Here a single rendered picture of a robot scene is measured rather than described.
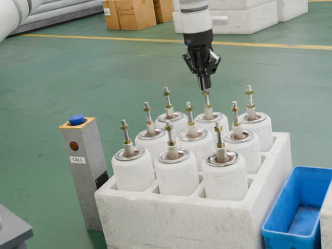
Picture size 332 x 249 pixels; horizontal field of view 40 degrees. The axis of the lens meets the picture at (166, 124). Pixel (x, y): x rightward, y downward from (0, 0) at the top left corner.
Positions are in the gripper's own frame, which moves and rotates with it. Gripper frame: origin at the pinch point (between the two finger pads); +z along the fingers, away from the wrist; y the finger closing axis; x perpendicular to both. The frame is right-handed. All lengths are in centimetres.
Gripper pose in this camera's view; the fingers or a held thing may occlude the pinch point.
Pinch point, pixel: (204, 83)
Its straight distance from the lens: 122.1
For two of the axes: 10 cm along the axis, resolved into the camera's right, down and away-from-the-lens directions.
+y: 6.0, 1.9, -7.7
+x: 7.8, -3.4, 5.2
